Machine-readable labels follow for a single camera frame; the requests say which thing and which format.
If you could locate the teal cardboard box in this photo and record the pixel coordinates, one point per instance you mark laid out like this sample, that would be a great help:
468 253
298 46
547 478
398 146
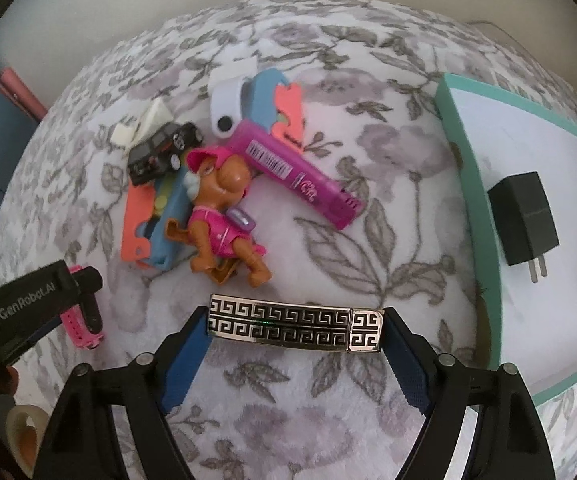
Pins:
518 135

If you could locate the magenta plastic case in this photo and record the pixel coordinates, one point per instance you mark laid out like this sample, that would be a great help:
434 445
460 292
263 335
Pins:
293 175

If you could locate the coral puzzle piece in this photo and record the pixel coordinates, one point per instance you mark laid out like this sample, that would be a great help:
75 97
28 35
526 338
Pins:
136 220
288 110

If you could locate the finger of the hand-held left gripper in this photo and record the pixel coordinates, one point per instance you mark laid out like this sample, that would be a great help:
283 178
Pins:
91 280

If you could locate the red-haired toy figure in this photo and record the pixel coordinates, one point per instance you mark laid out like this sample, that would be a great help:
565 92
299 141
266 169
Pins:
218 220

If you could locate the pink wrist watch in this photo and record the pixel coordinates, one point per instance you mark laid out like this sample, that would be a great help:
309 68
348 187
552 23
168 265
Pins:
76 331

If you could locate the black power adapter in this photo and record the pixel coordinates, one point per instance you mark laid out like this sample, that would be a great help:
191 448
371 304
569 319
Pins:
523 220

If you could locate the large white foam piece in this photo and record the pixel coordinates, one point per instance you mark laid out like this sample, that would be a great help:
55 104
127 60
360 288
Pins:
153 117

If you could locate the pink pole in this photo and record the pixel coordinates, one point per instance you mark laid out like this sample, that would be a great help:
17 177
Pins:
18 91

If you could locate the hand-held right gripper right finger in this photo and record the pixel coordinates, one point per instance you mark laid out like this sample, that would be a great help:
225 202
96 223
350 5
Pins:
411 365

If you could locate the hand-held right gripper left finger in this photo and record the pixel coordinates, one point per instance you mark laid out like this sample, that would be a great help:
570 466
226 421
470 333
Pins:
183 365

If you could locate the white oval plastic device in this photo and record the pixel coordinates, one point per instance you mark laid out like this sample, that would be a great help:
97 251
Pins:
226 102

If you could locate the clear tape roll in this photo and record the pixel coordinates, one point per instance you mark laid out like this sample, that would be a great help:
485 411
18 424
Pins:
16 425

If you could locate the floral blanket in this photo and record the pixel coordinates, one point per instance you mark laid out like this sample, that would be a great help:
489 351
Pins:
368 270

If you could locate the yellow green puzzle piece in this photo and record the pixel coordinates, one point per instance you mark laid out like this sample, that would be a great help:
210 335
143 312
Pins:
161 199

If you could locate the black toy car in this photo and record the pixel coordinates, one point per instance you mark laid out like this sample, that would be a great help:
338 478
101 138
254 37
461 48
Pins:
158 152

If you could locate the person's left hand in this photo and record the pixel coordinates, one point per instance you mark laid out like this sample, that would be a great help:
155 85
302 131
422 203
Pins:
9 381

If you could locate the small white foam piece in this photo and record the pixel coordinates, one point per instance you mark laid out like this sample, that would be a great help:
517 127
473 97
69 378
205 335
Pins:
122 136

